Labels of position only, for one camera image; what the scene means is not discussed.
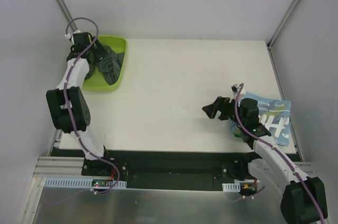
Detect dark grey t shirt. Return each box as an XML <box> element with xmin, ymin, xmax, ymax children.
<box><xmin>85</xmin><ymin>45</ymin><xmax>125</xmax><ymax>85</ymax></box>

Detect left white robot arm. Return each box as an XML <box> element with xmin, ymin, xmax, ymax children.
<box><xmin>46</xmin><ymin>31</ymin><xmax>112</xmax><ymax>176</ymax></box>

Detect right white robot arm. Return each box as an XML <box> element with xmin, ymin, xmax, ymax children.
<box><xmin>202</xmin><ymin>97</ymin><xmax>328</xmax><ymax>223</ymax></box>

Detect folded green t shirt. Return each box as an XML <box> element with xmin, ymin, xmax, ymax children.
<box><xmin>233</xmin><ymin>128</ymin><xmax>241</xmax><ymax>138</ymax></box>

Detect lime green plastic bin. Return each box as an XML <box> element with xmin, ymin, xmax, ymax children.
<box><xmin>82</xmin><ymin>35</ymin><xmax>128</xmax><ymax>92</ymax></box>

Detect folded blue printed t shirt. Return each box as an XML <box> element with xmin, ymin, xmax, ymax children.
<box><xmin>238</xmin><ymin>92</ymin><xmax>292</xmax><ymax>146</ymax></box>

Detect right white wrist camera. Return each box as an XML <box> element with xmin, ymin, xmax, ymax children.
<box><xmin>230</xmin><ymin>84</ymin><xmax>246</xmax><ymax>102</ymax></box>

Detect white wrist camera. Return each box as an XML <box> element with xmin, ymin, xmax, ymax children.
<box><xmin>64</xmin><ymin>30</ymin><xmax>81</xmax><ymax>44</ymax></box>
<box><xmin>230</xmin><ymin>84</ymin><xmax>246</xmax><ymax>102</ymax></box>

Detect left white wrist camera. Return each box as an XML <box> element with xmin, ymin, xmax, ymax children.
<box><xmin>64</xmin><ymin>30</ymin><xmax>81</xmax><ymax>44</ymax></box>

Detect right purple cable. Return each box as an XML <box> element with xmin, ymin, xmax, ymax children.
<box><xmin>234</xmin><ymin>83</ymin><xmax>327</xmax><ymax>224</ymax></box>

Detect purple cable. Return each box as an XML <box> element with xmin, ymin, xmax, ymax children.
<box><xmin>234</xmin><ymin>83</ymin><xmax>327</xmax><ymax>224</ymax></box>
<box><xmin>64</xmin><ymin>17</ymin><xmax>121</xmax><ymax>195</ymax></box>

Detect right white cable duct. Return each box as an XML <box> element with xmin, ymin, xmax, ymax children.
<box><xmin>222</xmin><ymin>182</ymin><xmax>241</xmax><ymax>193</ymax></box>

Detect white cable duct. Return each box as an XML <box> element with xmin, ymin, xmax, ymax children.
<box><xmin>222</xmin><ymin>182</ymin><xmax>241</xmax><ymax>193</ymax></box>
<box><xmin>44</xmin><ymin>178</ymin><xmax>127</xmax><ymax>190</ymax></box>

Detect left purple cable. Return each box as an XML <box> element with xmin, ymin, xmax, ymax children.
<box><xmin>64</xmin><ymin>17</ymin><xmax>121</xmax><ymax>195</ymax></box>

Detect right aluminium frame post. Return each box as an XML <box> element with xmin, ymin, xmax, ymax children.
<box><xmin>266</xmin><ymin>0</ymin><xmax>320</xmax><ymax>49</ymax></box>

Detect left white cable duct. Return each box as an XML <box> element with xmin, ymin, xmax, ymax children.
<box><xmin>44</xmin><ymin>178</ymin><xmax>127</xmax><ymax>190</ymax></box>

